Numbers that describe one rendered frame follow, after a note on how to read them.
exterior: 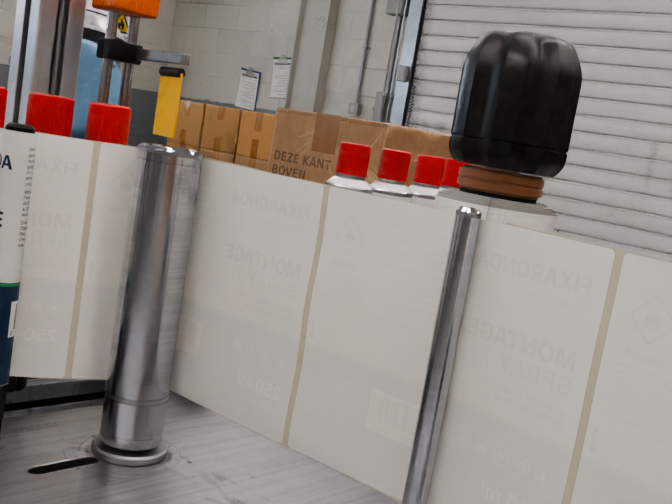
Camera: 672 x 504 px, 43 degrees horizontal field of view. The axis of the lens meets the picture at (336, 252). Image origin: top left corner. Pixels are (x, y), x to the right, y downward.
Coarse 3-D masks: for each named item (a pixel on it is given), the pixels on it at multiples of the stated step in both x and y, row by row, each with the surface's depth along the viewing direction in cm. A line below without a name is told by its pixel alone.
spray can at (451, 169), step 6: (450, 162) 103; (456, 162) 103; (462, 162) 103; (444, 168) 104; (450, 168) 103; (456, 168) 103; (444, 174) 103; (450, 174) 103; (456, 174) 103; (444, 180) 103; (450, 180) 103; (456, 180) 103; (444, 186) 104; (450, 186) 103; (456, 186) 103
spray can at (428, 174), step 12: (420, 156) 98; (432, 156) 97; (420, 168) 98; (432, 168) 97; (420, 180) 98; (432, 180) 98; (420, 192) 97; (432, 192) 97; (420, 204) 97; (432, 204) 97
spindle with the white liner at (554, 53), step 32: (512, 32) 55; (480, 64) 56; (512, 64) 54; (544, 64) 55; (576, 64) 57; (480, 96) 56; (512, 96) 54; (544, 96) 55; (576, 96) 57; (480, 128) 56; (512, 128) 55; (544, 128) 55; (480, 160) 56; (512, 160) 55; (544, 160) 55; (448, 192) 58; (480, 192) 57; (512, 192) 56; (544, 224) 56
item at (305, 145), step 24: (288, 120) 137; (312, 120) 134; (336, 120) 130; (360, 120) 127; (288, 144) 137; (312, 144) 133; (336, 144) 130; (384, 144) 124; (408, 144) 128; (432, 144) 132; (288, 168) 137; (312, 168) 133
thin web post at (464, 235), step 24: (456, 216) 38; (480, 216) 38; (456, 240) 38; (456, 264) 38; (456, 288) 38; (456, 312) 39; (456, 336) 39; (432, 360) 39; (432, 384) 39; (432, 408) 39; (432, 432) 39; (432, 456) 40; (408, 480) 40
